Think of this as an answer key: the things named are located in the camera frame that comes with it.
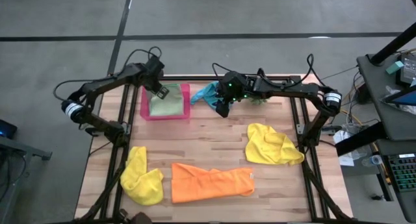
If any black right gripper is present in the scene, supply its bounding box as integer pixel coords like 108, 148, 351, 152
215, 71, 258, 104

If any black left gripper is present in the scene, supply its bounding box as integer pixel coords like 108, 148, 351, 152
142, 66, 170, 101

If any pale green microfiber towel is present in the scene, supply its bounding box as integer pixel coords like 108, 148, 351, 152
148, 83, 185, 117

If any yellow microfiber towel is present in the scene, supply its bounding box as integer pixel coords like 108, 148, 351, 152
244, 122, 306, 167
120, 145, 164, 206

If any orange microfiber towel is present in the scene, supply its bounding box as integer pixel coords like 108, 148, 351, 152
170, 162, 255, 205

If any blue microfiber towel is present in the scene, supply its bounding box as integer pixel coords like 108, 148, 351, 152
190, 81, 229, 110

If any pink plastic bin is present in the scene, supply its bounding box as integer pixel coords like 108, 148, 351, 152
139, 82, 192, 121

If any green artificial plant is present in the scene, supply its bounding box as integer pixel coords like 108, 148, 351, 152
248, 96, 270, 106

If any black power strip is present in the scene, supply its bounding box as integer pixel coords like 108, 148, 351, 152
320, 125, 343, 136

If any white paper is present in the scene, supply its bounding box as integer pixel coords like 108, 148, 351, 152
333, 129, 359, 168

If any black support beam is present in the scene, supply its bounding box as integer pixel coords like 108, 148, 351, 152
334, 121, 388, 157

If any grey metal desk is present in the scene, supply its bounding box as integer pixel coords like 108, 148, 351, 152
0, 136, 53, 224

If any dark grey side desk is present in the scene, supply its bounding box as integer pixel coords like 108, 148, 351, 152
356, 53, 416, 142

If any black device with blue light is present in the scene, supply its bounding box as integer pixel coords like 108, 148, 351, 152
0, 119, 18, 140

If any clear plastic bottle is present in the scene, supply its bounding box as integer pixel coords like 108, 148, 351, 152
361, 155, 385, 168

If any teal block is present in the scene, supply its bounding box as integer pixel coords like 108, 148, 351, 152
385, 60, 405, 75

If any black pole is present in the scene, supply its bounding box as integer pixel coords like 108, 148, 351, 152
370, 22, 416, 66

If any tablet with blue screen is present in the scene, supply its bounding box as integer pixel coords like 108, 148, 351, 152
382, 84, 416, 107

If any black electronic device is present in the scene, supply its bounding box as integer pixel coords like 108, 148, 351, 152
399, 53, 416, 86

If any backlit keyboard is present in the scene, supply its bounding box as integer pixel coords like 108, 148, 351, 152
386, 152, 416, 193

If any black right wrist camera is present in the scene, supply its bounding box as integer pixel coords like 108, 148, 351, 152
214, 100, 233, 119

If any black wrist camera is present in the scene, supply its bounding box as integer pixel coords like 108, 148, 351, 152
214, 100, 233, 119
146, 56, 165, 71

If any black aluminium table frame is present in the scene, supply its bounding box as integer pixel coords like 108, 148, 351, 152
73, 75, 357, 224

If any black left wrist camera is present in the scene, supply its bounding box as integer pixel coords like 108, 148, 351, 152
146, 56, 165, 71

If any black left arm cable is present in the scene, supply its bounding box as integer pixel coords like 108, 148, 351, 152
53, 45, 163, 103

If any yellow cable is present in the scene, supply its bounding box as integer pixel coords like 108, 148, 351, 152
340, 87, 364, 128

